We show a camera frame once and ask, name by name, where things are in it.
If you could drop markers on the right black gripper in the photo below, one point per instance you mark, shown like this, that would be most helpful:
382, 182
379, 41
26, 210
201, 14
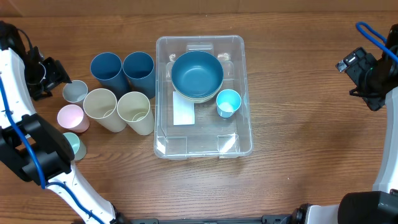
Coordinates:
375, 101

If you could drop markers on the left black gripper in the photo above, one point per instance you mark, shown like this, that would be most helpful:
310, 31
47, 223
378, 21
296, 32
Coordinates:
60, 74

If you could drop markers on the grey small cup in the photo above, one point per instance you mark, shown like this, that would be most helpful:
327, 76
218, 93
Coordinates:
75, 92

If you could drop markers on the pink small cup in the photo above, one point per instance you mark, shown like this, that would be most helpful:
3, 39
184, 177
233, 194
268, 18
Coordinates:
73, 117

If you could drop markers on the mint green small cup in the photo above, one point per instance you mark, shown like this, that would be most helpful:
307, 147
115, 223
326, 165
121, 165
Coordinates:
77, 145

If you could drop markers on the cream bowl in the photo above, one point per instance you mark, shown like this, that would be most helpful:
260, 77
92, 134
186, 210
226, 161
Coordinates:
204, 96
198, 100

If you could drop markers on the dark blue bowl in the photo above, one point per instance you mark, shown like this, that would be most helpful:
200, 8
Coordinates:
197, 74

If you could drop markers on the light blue small cup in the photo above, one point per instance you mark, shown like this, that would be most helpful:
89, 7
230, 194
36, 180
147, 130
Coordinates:
228, 101

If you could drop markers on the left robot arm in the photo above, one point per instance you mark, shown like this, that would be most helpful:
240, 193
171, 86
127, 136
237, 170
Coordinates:
30, 146

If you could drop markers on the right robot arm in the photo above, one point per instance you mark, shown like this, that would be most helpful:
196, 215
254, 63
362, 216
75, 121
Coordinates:
378, 204

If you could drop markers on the dark blue tall cup left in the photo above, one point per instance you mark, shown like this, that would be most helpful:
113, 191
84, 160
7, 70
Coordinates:
107, 69

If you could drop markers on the dark blue tall cup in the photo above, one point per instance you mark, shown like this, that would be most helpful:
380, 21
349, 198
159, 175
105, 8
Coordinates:
139, 68
107, 69

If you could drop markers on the cream tall cup left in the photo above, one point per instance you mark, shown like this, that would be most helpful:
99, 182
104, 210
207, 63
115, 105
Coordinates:
100, 104

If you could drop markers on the cream tall cup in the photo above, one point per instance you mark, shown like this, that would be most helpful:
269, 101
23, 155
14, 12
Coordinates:
134, 108
100, 104

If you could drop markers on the dark blue tall cup right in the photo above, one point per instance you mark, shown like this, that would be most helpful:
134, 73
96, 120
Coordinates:
139, 68

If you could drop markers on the cream tall cup right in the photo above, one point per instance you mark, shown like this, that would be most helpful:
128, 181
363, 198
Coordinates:
134, 108

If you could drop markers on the white label in bin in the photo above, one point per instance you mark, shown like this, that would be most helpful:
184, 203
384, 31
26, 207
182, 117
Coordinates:
183, 110

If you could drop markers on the clear plastic storage bin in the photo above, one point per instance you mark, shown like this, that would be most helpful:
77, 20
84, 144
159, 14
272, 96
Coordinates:
211, 135

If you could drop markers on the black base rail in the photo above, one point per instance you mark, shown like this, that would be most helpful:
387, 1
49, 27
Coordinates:
202, 221

